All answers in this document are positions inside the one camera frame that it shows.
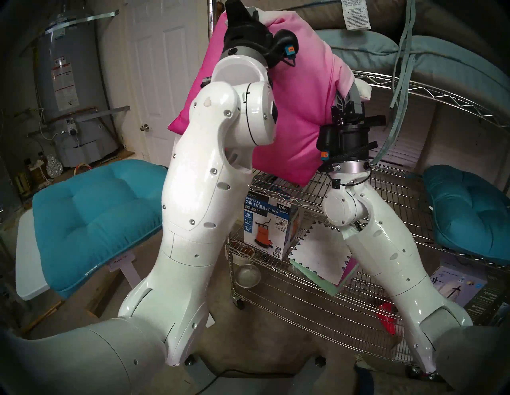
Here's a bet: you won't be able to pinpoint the green paper sheet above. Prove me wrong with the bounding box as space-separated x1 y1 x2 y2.
289 259 359 297

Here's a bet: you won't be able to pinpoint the grey robot base platform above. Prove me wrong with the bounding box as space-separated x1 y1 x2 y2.
185 356 359 395

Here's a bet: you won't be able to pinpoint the grey water heater tank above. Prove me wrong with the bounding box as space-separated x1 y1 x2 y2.
34 12 120 168

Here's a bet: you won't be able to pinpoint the silver foil wrapped object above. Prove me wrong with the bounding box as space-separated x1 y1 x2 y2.
46 155 64 179

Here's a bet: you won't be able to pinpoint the white pink flamingo pillow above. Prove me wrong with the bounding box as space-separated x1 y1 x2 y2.
167 6 373 188

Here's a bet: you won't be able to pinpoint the red plastic item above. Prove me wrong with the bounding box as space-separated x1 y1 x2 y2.
377 302 399 337

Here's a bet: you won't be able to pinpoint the small metal bowl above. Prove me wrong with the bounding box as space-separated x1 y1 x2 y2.
235 265 261 288

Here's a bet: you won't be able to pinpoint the teal tufted seat cushion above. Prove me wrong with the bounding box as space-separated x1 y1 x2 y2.
32 159 168 299
422 164 510 265

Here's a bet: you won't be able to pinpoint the white panel door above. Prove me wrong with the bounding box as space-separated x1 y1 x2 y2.
127 0 212 160

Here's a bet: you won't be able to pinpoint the wooden board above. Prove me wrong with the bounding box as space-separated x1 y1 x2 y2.
86 271 120 319

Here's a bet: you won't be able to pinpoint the metal water heater strap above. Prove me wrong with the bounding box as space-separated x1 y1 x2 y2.
74 106 131 124
44 10 119 36

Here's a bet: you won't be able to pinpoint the wooden stick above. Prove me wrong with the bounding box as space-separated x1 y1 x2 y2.
20 301 65 336

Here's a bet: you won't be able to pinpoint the tan bench cushion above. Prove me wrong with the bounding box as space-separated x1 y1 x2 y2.
295 0 510 64

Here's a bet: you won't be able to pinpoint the chrome wire shelf rack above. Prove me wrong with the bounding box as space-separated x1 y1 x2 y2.
207 0 510 371

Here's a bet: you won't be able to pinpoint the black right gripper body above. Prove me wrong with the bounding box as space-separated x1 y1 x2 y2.
318 115 387 168

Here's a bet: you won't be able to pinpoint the white window blinds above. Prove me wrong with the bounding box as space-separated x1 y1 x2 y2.
375 96 437 170

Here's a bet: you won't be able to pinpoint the light blue bench cushion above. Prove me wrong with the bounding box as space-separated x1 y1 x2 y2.
315 0 510 166

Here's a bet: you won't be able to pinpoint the utility pump cardboard box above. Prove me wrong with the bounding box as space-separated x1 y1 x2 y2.
243 191 301 260

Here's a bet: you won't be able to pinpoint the white cushion care label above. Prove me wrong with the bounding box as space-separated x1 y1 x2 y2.
341 0 371 31

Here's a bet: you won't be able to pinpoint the lamp picture cardboard box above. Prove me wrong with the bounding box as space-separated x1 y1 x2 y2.
430 261 506 319

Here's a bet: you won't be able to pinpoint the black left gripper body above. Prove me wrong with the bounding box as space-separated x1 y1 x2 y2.
221 12 299 68

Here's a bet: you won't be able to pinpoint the white folding table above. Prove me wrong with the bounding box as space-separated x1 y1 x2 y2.
15 209 216 329

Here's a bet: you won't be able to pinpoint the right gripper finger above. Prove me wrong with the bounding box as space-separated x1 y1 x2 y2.
332 90 348 120
346 84 364 120

